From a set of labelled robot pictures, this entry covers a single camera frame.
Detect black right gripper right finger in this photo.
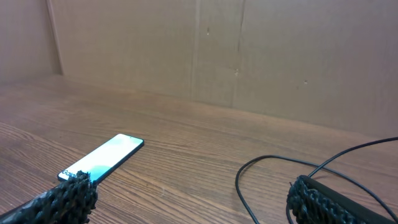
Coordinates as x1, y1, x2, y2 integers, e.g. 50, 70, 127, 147
287, 175, 394, 224

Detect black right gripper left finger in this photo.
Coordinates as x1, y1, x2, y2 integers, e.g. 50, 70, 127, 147
1, 171, 98, 224

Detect Samsung Galaxy smartphone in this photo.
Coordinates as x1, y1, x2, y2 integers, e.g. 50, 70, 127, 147
57, 134, 144, 184

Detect black USB charging cable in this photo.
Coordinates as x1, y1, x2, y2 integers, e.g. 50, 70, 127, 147
234, 136, 398, 224

